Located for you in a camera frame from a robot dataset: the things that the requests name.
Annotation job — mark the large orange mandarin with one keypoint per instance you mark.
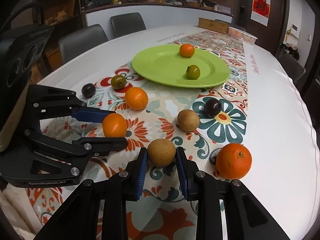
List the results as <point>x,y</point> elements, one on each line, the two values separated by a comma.
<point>186,50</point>

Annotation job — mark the near left grey chair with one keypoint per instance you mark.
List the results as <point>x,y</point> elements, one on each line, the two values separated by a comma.
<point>80,41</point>

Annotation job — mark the patterned table runner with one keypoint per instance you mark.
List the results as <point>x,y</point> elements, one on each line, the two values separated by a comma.
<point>162,213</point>

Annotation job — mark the white kitchen counter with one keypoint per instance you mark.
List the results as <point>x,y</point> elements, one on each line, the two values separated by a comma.
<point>154,16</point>

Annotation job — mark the plastic fruit container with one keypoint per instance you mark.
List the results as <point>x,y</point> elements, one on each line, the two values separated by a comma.
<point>242,35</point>

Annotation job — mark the white wall intercom panel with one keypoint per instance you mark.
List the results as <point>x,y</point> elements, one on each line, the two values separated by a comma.
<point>295,31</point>

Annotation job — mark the grey chair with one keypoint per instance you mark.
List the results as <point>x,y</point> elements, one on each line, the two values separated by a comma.
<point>292,67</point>
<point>126,24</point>
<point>80,41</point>

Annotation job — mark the green tomato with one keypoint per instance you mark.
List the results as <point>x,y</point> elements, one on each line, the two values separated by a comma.
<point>192,72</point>
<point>118,82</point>

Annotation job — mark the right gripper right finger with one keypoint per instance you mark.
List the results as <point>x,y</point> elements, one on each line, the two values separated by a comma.
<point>224,202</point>

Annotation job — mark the dark plum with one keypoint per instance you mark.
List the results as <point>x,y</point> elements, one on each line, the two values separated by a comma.
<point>212,107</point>
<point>88,90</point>

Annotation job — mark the far left grey chair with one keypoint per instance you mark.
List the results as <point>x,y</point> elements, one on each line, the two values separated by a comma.
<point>126,24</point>

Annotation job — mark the brown longan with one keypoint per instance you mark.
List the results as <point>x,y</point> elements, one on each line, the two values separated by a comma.
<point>161,152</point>
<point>188,120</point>

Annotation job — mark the green plate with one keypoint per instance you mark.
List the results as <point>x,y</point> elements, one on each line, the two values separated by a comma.
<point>164,65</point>

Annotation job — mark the red door poster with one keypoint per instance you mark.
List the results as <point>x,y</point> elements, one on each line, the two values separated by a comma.
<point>260,11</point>

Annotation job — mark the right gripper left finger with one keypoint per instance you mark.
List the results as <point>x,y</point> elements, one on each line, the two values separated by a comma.
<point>98,205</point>

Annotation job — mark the right grey chair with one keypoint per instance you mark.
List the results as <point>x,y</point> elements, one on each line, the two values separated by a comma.
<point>292,67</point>

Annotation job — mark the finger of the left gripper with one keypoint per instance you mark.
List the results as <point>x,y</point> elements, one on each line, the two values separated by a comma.
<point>90,114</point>
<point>101,146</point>

